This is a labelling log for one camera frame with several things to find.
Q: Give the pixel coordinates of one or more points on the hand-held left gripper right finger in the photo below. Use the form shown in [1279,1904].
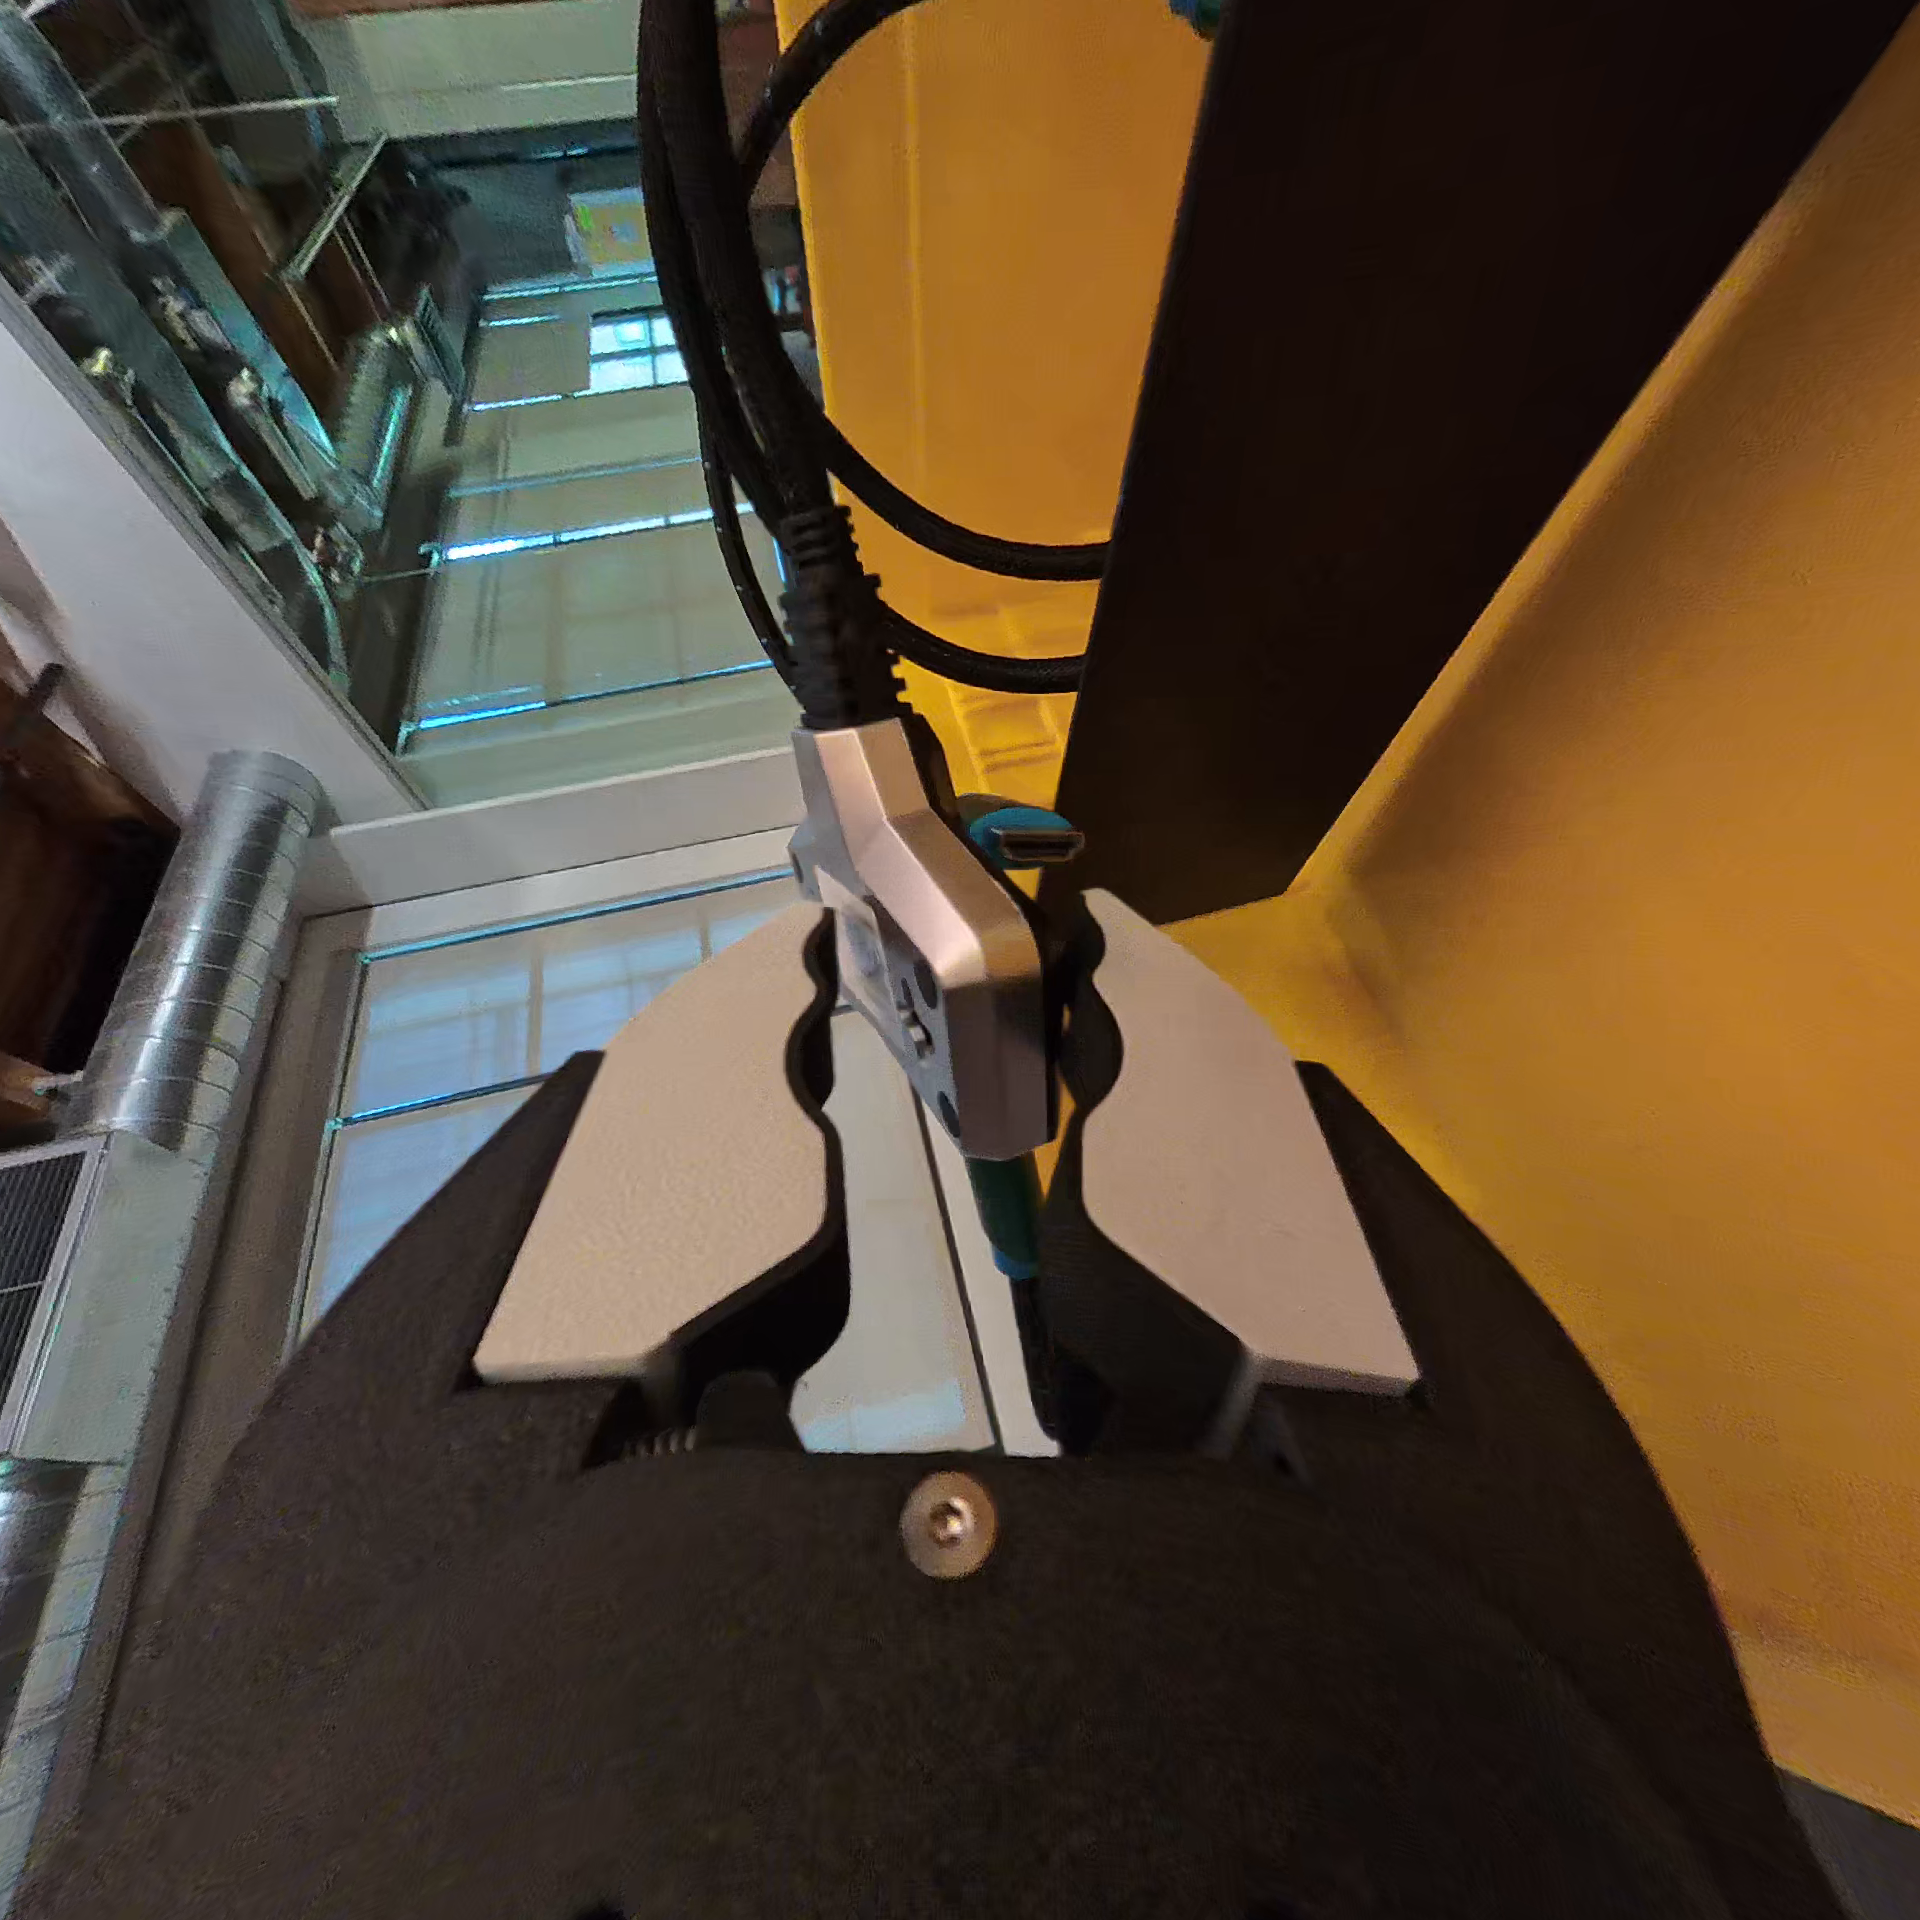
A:
[1230,1201]

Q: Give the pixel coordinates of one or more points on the black bin divider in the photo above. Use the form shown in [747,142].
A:
[1350,451]

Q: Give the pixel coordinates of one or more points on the silver hdmi hub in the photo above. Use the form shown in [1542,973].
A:
[930,886]

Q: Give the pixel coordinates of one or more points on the round spiral metal duct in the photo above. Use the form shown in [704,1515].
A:
[210,932]

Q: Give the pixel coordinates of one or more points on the metal duct with vent grille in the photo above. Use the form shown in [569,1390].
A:
[136,1289]

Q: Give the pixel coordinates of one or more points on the yellow plastic bin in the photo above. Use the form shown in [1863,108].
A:
[1651,1049]

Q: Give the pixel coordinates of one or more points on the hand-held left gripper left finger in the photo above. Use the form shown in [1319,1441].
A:
[674,1185]

